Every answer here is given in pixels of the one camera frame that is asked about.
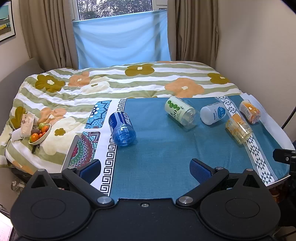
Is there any green label clear cup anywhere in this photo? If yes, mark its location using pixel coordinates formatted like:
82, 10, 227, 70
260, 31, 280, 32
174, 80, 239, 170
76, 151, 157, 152
165, 96, 197, 130

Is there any clear cup orange label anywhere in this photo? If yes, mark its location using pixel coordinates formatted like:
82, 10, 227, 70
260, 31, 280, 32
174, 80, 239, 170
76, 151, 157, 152
225, 113, 252, 145

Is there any small orange label cup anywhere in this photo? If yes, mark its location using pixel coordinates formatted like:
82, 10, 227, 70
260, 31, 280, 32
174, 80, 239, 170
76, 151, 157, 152
239, 99, 261, 124

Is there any white plastic cup blue logo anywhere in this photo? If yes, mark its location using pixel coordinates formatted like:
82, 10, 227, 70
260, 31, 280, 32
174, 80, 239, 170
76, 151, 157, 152
200, 102, 227, 126

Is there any bowl of fruit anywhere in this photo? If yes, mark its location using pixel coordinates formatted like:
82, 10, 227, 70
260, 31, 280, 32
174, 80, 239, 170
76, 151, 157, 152
29, 123, 52, 146

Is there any blue patterned tablecloth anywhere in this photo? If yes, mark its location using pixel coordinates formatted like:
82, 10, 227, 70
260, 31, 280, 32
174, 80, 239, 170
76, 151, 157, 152
69, 98, 293, 199

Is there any white snack packet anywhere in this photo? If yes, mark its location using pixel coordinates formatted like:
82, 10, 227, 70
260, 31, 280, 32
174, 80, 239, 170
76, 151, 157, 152
21, 112, 35, 137

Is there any floral striped quilt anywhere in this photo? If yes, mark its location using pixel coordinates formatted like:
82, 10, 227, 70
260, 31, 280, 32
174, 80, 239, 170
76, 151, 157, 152
1, 61, 240, 174

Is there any grey headboard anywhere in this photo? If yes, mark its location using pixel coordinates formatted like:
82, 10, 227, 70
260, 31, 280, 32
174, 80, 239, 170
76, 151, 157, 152
0, 58, 44, 132

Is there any right beige curtain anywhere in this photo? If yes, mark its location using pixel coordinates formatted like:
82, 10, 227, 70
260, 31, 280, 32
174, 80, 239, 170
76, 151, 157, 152
167, 0, 219, 68

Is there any beige curtain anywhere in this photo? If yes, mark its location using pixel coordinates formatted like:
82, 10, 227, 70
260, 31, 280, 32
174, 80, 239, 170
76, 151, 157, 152
18, 0, 78, 71
167, 0, 219, 68

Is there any blue window cloth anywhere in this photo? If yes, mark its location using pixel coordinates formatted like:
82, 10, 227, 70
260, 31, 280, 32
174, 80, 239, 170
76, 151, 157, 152
73, 10, 171, 69

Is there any left beige curtain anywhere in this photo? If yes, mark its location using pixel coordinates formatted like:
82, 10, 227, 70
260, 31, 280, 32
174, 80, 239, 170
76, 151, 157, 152
18, 0, 78, 71

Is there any window with trees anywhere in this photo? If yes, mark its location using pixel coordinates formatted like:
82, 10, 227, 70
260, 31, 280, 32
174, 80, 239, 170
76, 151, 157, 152
70, 0, 168, 21

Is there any framed wall picture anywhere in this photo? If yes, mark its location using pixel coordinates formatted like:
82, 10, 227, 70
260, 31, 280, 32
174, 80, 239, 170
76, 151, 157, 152
0, 1, 16, 42

